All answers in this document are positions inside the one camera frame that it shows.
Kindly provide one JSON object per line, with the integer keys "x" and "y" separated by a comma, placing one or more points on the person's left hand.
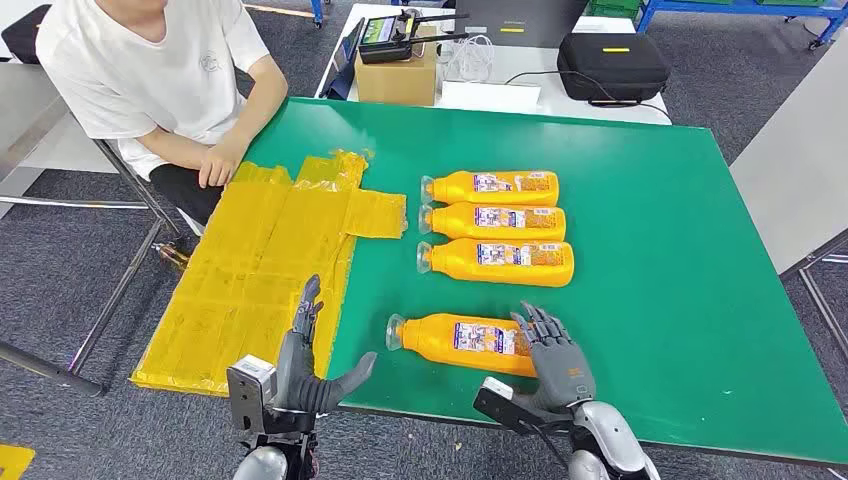
{"x": 222, "y": 166}

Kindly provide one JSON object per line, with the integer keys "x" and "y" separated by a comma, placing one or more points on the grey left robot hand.
{"x": 295, "y": 378}

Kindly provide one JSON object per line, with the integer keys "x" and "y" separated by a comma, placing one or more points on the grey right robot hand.
{"x": 560, "y": 371}

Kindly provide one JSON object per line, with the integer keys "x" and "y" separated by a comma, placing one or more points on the orange detergent bottle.
{"x": 457, "y": 225}
{"x": 430, "y": 341}
{"x": 464, "y": 192}
{"x": 457, "y": 265}

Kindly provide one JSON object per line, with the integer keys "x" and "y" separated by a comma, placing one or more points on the person's right forearm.
{"x": 172, "y": 147}

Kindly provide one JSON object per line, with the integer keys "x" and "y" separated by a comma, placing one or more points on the person's left forearm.
{"x": 262, "y": 112}

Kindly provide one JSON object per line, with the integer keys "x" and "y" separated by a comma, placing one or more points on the yellow tape mat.
{"x": 232, "y": 265}

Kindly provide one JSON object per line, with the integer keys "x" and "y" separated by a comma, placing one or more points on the person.
{"x": 132, "y": 66}

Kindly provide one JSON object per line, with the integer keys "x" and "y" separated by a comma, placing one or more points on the dark tablet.
{"x": 344, "y": 73}

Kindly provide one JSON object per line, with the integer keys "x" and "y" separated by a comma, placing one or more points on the brown cardboard box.
{"x": 397, "y": 83}

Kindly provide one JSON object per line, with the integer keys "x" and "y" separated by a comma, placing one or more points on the black remote controller with antennas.
{"x": 384, "y": 40}

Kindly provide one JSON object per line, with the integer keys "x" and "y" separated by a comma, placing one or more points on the black carry case yellow label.
{"x": 609, "y": 73}
{"x": 26, "y": 36}

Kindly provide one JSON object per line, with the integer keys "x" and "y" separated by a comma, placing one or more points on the white flat box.
{"x": 490, "y": 98}

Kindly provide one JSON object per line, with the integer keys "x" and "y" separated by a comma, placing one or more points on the yellow floor sticker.
{"x": 12, "y": 462}

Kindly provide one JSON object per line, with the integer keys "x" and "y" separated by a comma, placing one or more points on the white table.
{"x": 530, "y": 66}

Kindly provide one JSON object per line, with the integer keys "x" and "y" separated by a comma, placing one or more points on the grey table top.
{"x": 795, "y": 166}

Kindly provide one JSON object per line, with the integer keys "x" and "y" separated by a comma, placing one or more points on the grey laptop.
{"x": 517, "y": 16}

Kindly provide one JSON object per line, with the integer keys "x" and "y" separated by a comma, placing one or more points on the green plastic crate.
{"x": 613, "y": 8}

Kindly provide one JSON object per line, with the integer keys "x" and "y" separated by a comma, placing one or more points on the blue metal rack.
{"x": 729, "y": 8}

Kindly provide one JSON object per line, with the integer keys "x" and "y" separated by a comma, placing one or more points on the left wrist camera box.
{"x": 250, "y": 391}

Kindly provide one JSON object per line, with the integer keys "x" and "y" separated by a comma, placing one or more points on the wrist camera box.
{"x": 503, "y": 407}
{"x": 250, "y": 391}

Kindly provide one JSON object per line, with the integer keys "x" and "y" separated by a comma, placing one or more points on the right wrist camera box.
{"x": 503, "y": 407}

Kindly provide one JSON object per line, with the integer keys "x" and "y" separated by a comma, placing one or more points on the blue frame leg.
{"x": 318, "y": 13}

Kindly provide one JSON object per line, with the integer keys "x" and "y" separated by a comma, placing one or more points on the steel frame table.
{"x": 26, "y": 106}

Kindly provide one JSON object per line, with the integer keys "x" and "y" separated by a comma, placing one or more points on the metal table frame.
{"x": 818, "y": 298}

